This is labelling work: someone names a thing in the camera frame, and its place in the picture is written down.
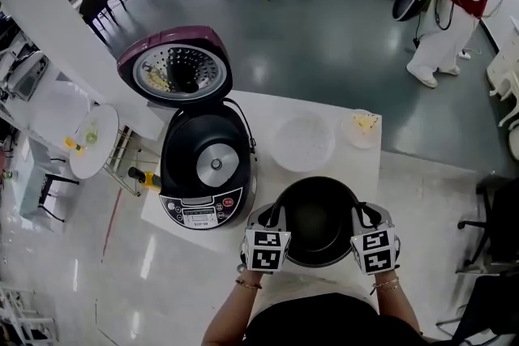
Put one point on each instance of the bench with pale cloth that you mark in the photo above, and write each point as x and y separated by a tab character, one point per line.
36	182

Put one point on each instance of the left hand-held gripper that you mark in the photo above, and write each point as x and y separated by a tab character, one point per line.
263	255

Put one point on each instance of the small yellow bottle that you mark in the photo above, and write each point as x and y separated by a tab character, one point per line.
74	146

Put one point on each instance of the dark red rice cooker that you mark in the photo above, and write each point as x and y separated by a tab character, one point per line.
202	142

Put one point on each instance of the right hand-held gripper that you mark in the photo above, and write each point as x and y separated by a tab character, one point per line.
377	255

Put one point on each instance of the white round side table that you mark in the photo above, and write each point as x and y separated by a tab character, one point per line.
101	158

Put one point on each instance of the black office chair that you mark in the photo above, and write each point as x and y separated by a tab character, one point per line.
498	223

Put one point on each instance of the white perforated steamer tray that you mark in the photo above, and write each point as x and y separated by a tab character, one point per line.
304	142

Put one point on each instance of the white power strip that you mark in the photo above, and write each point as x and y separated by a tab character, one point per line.
465	54

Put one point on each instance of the white stool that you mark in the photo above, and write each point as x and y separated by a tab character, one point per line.
504	73

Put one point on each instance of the black pot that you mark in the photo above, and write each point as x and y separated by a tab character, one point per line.
320	223

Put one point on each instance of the black chair with coat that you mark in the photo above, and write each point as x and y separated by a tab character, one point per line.
99	0

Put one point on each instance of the person's right forearm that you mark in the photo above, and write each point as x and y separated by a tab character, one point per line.
397	308

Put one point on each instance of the yellow oil bottle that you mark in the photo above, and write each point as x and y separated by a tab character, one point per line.
148	179

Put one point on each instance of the green glass jar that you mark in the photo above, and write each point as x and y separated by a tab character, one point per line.
91	133

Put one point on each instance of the person's black shirt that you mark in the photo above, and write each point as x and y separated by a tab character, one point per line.
324	324

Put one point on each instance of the person's white trousers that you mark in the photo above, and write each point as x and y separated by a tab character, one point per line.
316	281

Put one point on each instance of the silver toaster oven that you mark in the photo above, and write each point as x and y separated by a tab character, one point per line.
26	77

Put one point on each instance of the white bowl with yellow food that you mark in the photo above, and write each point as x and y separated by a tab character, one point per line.
361	129

